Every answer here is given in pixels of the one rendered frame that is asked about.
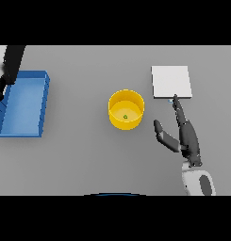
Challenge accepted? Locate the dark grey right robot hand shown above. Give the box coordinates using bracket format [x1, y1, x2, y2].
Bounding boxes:
[153, 94, 204, 169]

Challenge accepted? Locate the yellow bowl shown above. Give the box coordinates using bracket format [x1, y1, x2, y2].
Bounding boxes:
[107, 88, 146, 131]

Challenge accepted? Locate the pale square measuring scale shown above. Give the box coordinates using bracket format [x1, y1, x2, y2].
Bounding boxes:
[151, 65, 193, 104]

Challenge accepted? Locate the blue tray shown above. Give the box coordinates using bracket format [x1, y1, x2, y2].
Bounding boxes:
[0, 70, 51, 138]

